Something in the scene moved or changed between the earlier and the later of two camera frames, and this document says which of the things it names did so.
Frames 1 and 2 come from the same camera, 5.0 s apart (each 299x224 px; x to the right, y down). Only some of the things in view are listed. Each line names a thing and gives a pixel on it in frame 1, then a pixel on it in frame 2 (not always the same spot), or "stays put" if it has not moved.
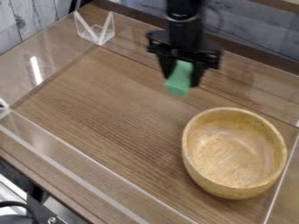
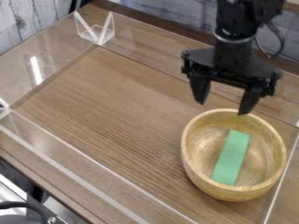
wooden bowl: (234, 151) stays put
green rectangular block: (179, 81) -> (230, 156)
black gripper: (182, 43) -> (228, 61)
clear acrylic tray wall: (92, 129) stays put
